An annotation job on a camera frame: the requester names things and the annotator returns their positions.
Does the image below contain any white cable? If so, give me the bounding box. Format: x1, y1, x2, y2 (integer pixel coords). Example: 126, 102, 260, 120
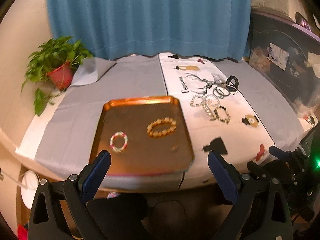
0, 169, 28, 191

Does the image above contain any black chunky bracelet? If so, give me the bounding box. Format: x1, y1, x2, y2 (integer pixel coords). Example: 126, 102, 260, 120
226, 75, 240, 92

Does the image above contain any small dark ring bracelet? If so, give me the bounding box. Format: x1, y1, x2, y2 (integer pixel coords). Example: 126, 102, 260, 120
213, 85, 230, 99

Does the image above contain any green pothos plant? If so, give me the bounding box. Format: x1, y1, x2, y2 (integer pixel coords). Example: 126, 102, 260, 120
21, 36, 94, 117

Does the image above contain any red cloth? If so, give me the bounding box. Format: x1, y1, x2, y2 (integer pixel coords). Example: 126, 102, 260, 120
17, 224, 28, 240

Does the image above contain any white round lamp base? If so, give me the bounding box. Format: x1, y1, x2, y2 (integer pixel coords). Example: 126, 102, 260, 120
20, 170, 40, 210

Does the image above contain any pink clear bead bracelet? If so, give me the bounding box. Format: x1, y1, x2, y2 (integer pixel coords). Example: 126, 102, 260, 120
203, 96, 220, 108

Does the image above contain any red flower pot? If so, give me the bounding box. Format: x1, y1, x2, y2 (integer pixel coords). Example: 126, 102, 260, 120
47, 62, 74, 90

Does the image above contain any grey tablecloth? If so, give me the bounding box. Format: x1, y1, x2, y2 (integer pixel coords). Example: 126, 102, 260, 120
15, 54, 304, 193

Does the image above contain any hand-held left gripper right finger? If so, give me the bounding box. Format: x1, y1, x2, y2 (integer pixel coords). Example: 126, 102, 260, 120
207, 150, 293, 240

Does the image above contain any blue curtain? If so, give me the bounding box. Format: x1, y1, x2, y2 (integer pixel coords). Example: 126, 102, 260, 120
46, 0, 252, 60

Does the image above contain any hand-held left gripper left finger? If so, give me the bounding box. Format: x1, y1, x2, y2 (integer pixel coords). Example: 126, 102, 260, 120
27, 150, 112, 240

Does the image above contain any pink white bead bracelet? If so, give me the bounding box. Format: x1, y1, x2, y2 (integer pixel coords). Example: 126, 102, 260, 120
110, 132, 128, 154

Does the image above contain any dark phone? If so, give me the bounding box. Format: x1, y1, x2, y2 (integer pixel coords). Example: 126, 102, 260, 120
295, 12, 313, 32

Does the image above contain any copper metal tray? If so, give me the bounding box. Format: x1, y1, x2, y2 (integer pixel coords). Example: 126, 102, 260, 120
89, 96, 195, 176

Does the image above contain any black gold bead bracelet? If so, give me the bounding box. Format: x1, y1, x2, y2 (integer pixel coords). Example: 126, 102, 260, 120
214, 106, 231, 124

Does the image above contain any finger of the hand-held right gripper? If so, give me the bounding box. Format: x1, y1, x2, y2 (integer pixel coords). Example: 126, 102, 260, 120
246, 160, 275, 180
269, 145, 300, 166

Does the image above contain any dark storage box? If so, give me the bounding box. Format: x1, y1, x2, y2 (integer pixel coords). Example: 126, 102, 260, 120
249, 7, 320, 120

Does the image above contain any amber bead bracelet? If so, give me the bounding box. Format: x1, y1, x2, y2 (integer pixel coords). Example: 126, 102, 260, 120
147, 117, 177, 138

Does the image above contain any white printed table runner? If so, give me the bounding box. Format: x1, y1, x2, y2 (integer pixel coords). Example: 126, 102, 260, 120
159, 52, 275, 183

